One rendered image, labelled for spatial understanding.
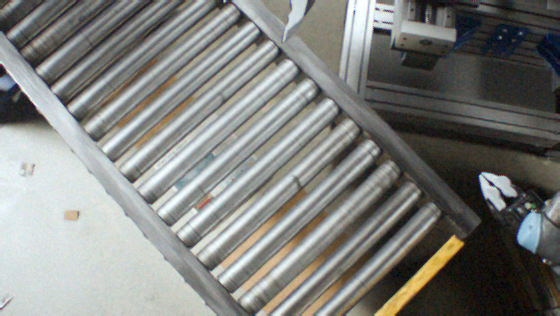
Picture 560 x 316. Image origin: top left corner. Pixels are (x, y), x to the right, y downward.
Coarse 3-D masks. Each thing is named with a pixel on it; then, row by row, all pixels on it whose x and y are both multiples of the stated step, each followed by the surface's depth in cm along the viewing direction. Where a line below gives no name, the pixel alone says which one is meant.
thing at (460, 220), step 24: (240, 0) 153; (240, 24) 161; (264, 24) 152; (288, 48) 150; (312, 72) 149; (336, 96) 147; (336, 120) 156; (360, 120) 146; (360, 144) 154; (384, 144) 144; (408, 168) 143; (432, 192) 142; (456, 216) 140
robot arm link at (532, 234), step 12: (552, 204) 127; (528, 216) 132; (540, 216) 129; (552, 216) 126; (528, 228) 129; (540, 228) 127; (552, 228) 126; (528, 240) 128; (540, 240) 127; (552, 240) 127; (540, 252) 129; (552, 252) 127
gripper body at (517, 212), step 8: (528, 192) 140; (512, 200) 145; (520, 200) 139; (528, 200) 138; (536, 200) 140; (512, 208) 138; (520, 208) 138; (528, 208) 139; (536, 208) 139; (512, 216) 139; (520, 216) 138; (512, 224) 142; (520, 224) 138
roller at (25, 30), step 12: (48, 0) 153; (60, 0) 153; (72, 0) 155; (36, 12) 152; (48, 12) 153; (60, 12) 155; (24, 24) 151; (36, 24) 152; (12, 36) 151; (24, 36) 152
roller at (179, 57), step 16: (224, 16) 152; (240, 16) 154; (208, 32) 151; (224, 32) 153; (176, 48) 150; (192, 48) 150; (160, 64) 149; (176, 64) 149; (144, 80) 148; (160, 80) 149; (128, 96) 147; (144, 96) 148; (112, 112) 146; (128, 112) 148; (96, 128) 145; (112, 128) 147
